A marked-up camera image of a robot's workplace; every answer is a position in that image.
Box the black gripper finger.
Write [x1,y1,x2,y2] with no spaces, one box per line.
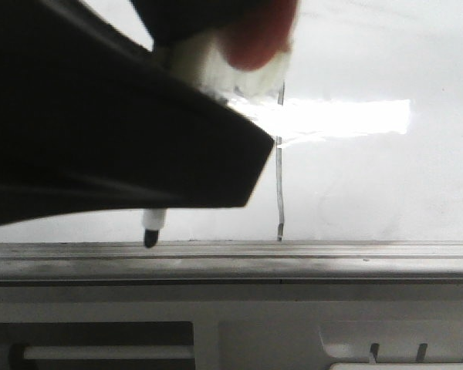
[0,1,273,226]
[131,0,255,51]

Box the white whiteboard marker pen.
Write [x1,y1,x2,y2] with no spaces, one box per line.
[141,30,294,250]

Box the red magnet taped to marker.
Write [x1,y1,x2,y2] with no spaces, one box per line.
[219,0,299,72]

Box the grey aluminium whiteboard tray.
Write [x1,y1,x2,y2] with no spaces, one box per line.
[0,240,463,284]

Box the white whiteboard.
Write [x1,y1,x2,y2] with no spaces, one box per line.
[0,1,463,243]

